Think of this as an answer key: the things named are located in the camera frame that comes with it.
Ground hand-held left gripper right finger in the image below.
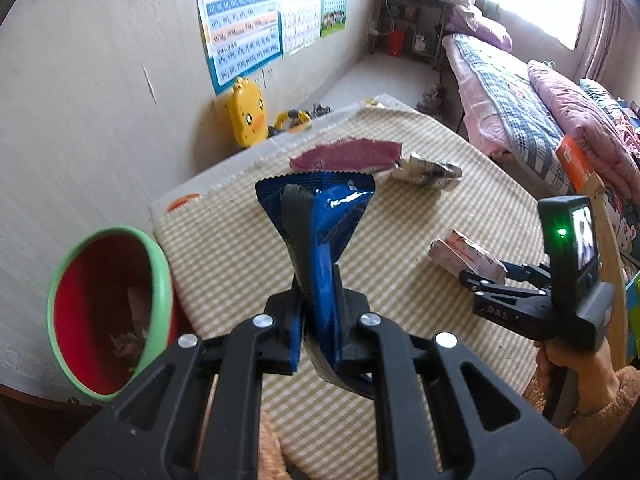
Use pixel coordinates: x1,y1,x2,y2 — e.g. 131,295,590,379
312,244,585,480

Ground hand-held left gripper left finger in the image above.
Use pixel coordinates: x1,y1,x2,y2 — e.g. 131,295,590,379
55,184,322,480

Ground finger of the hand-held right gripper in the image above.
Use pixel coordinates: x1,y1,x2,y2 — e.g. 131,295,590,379
459,269,547,302
500,260,552,285

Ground pink snack packet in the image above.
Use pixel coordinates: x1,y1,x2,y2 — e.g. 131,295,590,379
428,230,507,283

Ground dark blue snack bag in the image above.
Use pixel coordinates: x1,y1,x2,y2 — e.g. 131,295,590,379
255,171,377,398

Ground large paper wrapper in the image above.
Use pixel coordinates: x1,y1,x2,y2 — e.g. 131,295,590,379
112,331,150,361

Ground green and red bin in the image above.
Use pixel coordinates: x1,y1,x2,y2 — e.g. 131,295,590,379
47,226,175,405

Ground person's right forearm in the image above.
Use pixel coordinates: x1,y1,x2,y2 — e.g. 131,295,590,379
560,367,638,456

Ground person's right hand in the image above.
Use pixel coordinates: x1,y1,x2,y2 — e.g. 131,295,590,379
534,340,622,415

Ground wooden chair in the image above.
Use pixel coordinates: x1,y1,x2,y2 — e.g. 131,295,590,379
585,175,631,371

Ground cartoon printed cushion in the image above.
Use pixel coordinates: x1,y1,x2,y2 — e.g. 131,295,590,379
602,185,640,271

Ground person's brown fleece clothing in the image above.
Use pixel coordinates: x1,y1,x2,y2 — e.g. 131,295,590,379
260,412,301,480

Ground orange box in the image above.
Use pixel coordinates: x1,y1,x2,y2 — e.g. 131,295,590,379
556,135,596,201

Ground silver crumpled wrapper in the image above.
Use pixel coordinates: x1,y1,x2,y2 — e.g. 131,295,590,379
391,152,463,192

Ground checkered tablecloth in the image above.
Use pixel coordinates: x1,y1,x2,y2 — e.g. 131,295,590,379
152,107,556,480

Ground purple snack bag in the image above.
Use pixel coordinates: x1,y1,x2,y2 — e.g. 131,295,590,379
289,137,403,173

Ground pink quilt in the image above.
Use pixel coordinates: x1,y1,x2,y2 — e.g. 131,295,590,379
527,60,640,191

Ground bed with plaid quilt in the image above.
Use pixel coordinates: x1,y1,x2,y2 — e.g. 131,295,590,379
442,32,601,196

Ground pair of shoes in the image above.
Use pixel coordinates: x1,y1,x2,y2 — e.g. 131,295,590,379
417,84,448,113

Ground yellow and blue toy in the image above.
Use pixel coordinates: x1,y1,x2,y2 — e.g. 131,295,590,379
270,109,313,138

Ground yellow duck toy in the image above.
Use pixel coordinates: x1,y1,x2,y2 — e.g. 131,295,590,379
224,77,268,150

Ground purple pillow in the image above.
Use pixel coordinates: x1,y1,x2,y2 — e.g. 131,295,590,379
447,0,513,51

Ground pink curtain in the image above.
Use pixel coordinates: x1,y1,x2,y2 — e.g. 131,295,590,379
575,0,626,81

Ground metal shelf rack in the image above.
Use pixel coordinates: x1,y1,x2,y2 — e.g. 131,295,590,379
372,0,451,68

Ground white wall poster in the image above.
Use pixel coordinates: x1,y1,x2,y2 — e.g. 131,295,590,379
277,0,323,57

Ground blue alphabet wall poster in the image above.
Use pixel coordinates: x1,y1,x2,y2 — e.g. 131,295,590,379
192,0,283,96

